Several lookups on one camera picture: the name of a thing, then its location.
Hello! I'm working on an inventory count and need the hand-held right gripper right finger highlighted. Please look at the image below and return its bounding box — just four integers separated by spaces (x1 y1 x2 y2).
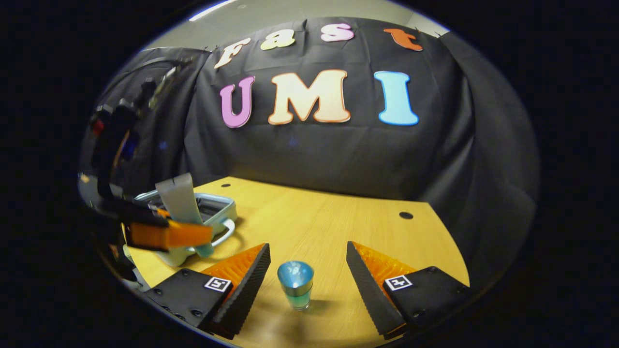
345 241 480 339

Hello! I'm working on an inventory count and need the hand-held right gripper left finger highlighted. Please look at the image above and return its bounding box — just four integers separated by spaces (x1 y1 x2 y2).
144 243 271 338

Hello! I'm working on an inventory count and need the grey skin care tube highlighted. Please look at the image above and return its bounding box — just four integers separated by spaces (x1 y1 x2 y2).
156 173 215 258

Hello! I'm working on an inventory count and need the pale blue suitcase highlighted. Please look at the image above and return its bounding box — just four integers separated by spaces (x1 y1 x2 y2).
123 191 238 267

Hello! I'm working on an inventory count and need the blue capped small bottle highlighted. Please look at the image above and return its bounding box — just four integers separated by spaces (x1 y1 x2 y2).
277 261 315 311

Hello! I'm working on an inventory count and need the ceiling light panel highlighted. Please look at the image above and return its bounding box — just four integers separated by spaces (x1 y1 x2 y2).
189 0 237 22

